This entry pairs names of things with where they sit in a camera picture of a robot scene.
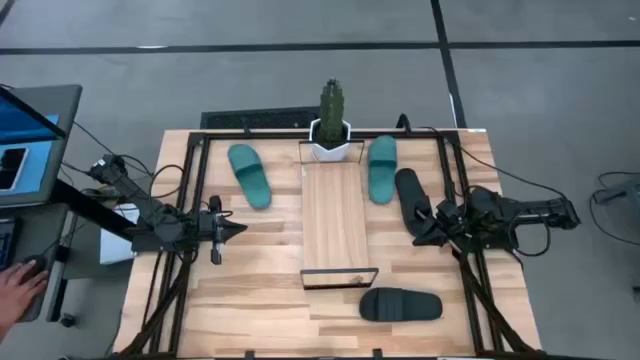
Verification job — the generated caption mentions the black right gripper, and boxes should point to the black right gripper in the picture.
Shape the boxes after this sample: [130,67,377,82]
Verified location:
[412,198,471,247]

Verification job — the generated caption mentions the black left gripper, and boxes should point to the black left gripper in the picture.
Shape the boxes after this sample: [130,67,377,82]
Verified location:
[197,195,249,265]

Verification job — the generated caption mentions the black rubber slide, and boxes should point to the black rubber slide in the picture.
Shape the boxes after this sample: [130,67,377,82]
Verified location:
[358,287,444,323]
[393,167,436,239]

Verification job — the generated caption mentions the teal green rubber slide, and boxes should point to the teal green rubber slide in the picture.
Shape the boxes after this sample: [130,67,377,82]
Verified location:
[227,143,274,210]
[367,134,399,206]

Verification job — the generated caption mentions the white paper sheet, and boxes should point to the white paper sheet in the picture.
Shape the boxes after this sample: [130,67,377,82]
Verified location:
[99,202,141,265]

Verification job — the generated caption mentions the white hexagonal plant pot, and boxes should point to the white hexagonal plant pot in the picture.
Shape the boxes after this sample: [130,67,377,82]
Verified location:
[308,117,352,163]

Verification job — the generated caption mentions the black diagonal support bar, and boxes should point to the black diagonal support bar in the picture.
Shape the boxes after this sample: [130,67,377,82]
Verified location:
[49,178,139,239]

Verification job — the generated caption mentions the green artificial cactus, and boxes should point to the green artificial cactus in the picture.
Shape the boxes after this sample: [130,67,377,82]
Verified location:
[318,77,346,144]

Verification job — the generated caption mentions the grey side desk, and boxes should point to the grey side desk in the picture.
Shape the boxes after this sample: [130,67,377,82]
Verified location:
[0,202,71,324]

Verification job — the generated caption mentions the black computer mouse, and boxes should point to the black computer mouse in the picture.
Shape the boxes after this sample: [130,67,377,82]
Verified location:
[22,253,49,281]

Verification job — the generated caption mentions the grey monitor with blue screen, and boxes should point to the grey monitor with blue screen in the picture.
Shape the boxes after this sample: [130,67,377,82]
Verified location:
[0,83,84,209]

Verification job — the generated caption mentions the person's hand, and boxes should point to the person's hand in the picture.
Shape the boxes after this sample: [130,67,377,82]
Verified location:
[0,259,50,331]

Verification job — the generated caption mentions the dark keyboard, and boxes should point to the dark keyboard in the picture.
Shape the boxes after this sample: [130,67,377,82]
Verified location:
[0,219,16,271]

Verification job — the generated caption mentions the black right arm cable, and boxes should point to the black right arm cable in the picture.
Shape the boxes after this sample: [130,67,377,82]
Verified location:
[399,113,569,199]

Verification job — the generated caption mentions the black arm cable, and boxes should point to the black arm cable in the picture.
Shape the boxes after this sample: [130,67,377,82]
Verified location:
[399,113,569,199]
[72,119,154,177]

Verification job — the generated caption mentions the wooden shelf with black frame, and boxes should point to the wooden shelf with black frame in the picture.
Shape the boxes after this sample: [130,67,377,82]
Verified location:
[298,138,380,291]

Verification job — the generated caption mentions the black metal table frame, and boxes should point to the black metal table frame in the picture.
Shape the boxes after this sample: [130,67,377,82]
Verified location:
[119,127,546,360]

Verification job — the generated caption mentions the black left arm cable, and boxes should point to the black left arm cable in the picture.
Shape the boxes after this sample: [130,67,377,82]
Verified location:
[72,119,154,177]

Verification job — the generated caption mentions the black floor cable loop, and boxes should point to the black floor cable loop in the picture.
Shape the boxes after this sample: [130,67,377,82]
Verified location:
[588,171,640,232]

